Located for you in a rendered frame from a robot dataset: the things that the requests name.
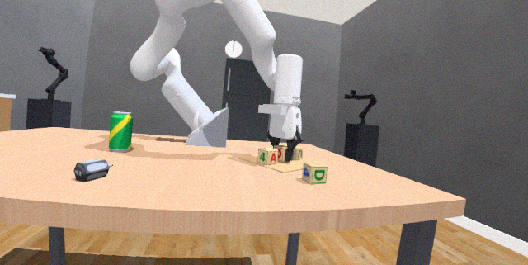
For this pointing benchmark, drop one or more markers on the green soda can with yellow stripe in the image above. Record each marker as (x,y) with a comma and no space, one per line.
(120,138)

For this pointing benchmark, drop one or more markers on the pale yellow square mat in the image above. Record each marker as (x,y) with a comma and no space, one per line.
(282,167)

